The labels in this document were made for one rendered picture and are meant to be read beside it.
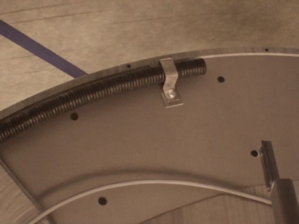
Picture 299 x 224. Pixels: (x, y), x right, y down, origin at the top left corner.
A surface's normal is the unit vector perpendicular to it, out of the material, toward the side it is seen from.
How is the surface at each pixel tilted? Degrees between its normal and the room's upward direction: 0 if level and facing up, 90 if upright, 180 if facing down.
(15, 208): 90
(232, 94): 90
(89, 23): 0
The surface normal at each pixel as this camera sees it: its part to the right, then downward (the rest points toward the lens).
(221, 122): 0.14, -0.44
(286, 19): 0.10, 0.90
